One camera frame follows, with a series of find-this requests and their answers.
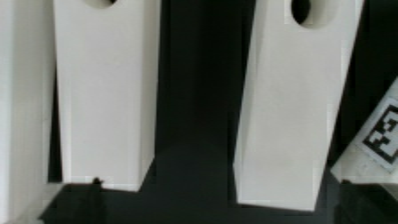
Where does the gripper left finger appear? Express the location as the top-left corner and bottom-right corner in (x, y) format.
(38, 177), (110, 224)

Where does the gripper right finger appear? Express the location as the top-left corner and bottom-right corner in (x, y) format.
(334, 181), (398, 224)

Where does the white chair seat part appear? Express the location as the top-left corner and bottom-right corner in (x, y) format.
(331, 78), (398, 184)

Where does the white chair back frame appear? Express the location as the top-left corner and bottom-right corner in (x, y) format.
(54, 0), (365, 211)

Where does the white left obstacle bar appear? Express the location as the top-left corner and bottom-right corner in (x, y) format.
(0, 0), (55, 224)

